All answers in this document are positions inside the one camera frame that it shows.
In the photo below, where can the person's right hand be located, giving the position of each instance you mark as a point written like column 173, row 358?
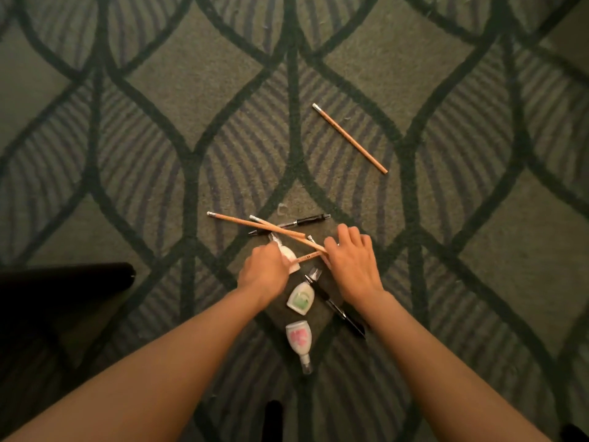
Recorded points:
column 354, row 266

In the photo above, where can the white green correction tape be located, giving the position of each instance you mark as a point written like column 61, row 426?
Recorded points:
column 301, row 299

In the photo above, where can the black table leg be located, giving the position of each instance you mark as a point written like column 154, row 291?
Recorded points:
column 272, row 423
column 575, row 435

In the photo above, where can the white pink correction tape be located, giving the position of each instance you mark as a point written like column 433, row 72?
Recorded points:
column 290, row 255
column 299, row 338

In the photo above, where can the small clear plastic scrap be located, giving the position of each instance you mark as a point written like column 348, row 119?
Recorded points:
column 281, row 209

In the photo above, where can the black pen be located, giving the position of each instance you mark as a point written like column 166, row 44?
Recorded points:
column 343, row 315
column 308, row 220

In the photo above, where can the person's left forearm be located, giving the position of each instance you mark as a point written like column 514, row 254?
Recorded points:
column 147, row 377

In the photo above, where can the person's right forearm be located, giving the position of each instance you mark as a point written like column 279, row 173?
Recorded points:
column 446, row 377

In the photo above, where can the person's left hand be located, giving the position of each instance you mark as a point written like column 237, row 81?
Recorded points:
column 264, row 273

